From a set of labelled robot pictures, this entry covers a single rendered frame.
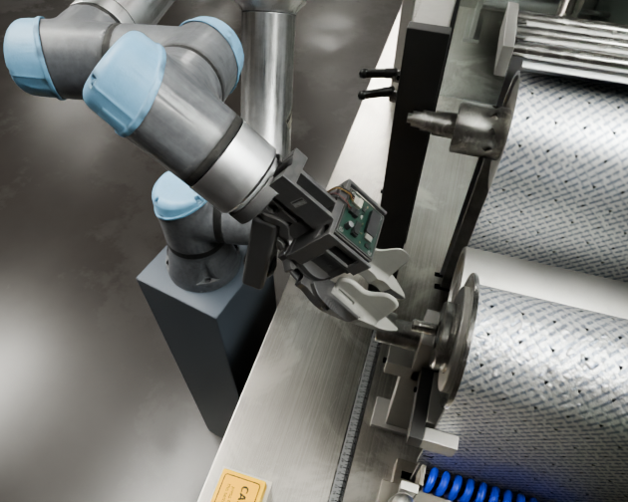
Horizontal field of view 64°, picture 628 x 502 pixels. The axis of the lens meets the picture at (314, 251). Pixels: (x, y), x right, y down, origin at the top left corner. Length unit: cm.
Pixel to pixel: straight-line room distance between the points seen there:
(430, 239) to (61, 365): 150
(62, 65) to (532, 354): 52
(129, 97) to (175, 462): 155
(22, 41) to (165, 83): 19
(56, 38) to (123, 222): 196
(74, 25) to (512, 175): 48
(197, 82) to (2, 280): 211
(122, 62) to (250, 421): 63
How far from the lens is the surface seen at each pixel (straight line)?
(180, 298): 103
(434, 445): 63
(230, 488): 84
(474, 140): 65
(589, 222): 67
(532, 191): 64
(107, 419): 198
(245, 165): 42
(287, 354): 93
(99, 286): 228
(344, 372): 92
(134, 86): 42
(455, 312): 54
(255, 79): 84
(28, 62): 57
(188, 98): 42
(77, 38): 55
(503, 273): 65
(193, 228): 90
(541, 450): 63
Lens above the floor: 173
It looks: 51 degrees down
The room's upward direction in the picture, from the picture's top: straight up
